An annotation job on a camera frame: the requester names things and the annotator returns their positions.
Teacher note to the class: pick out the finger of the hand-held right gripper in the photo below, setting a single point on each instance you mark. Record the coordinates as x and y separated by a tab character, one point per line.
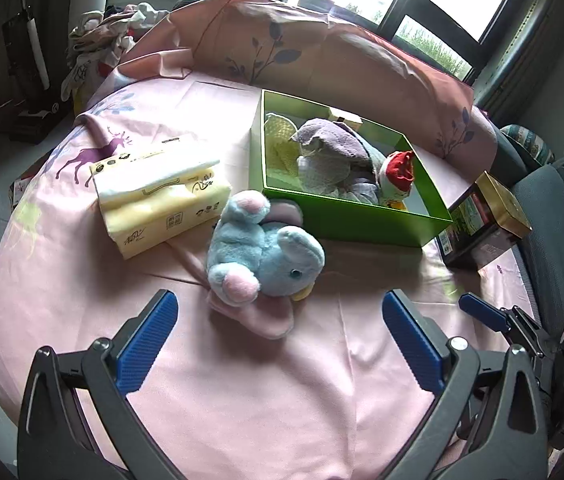
482	310

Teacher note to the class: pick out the blue elephant plush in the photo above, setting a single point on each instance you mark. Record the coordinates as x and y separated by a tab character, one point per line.
262	250

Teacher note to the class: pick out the grey curtain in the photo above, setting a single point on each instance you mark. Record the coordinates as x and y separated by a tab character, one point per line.
512	50

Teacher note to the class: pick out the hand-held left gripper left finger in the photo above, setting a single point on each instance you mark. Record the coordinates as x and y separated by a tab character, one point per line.
147	345

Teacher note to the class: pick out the pink floral bedsheet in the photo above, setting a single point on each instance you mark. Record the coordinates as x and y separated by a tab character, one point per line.
262	385

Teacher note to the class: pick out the yellow waffle towel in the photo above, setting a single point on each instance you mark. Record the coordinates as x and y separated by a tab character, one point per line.
277	145

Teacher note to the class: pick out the purple cloth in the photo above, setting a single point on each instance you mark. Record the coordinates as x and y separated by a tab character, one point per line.
332	140

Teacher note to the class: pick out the pile of clothes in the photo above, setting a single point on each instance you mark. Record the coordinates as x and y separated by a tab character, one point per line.
107	25

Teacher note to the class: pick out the black window frame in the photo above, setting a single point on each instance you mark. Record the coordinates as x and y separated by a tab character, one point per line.
402	0

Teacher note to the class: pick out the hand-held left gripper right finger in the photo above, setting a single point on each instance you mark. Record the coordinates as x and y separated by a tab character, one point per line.
412	345

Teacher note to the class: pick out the grey sofa chair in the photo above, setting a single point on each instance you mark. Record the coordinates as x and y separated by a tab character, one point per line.
552	200

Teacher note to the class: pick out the yellow tissue pack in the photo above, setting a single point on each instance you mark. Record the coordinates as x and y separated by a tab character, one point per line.
162	210

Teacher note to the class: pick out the green cardboard box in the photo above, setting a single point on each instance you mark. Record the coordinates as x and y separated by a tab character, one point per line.
352	220

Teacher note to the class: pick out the white chicken plush red comb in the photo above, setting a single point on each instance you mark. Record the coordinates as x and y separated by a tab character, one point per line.
399	170

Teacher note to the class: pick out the striped cushion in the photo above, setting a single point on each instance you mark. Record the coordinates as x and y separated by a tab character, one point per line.
524	137

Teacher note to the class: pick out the upright stick vacuum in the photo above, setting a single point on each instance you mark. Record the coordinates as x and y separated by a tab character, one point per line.
34	45

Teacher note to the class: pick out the black tea tin gold lid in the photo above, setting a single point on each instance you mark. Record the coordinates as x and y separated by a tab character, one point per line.
502	205

